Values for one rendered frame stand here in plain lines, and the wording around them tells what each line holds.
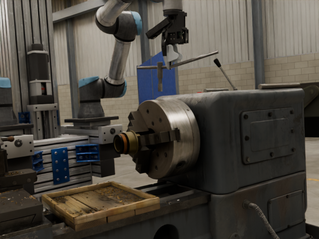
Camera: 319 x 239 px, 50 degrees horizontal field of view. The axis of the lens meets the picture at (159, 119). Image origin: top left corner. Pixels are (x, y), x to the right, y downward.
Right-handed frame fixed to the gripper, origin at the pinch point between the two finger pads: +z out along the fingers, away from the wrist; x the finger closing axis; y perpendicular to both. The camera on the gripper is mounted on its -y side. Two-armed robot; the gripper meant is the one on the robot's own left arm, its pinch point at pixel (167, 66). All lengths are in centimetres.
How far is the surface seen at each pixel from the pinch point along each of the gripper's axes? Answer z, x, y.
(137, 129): 24.3, -7.2, -9.9
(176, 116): 18.6, -6.5, 6.4
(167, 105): 14.7, -4.2, 1.9
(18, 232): 42, -64, -12
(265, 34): -122, 1063, -135
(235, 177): 42.4, 5.0, 26.0
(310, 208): 146, 258, 47
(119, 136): 25.6, -17.2, -11.5
